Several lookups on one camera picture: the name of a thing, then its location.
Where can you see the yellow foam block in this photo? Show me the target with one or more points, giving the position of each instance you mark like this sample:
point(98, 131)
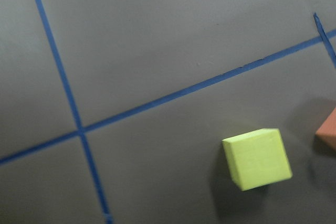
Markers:
point(257, 158)

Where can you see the orange foam block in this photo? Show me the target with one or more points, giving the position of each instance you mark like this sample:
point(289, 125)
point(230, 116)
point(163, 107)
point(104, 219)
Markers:
point(326, 132)

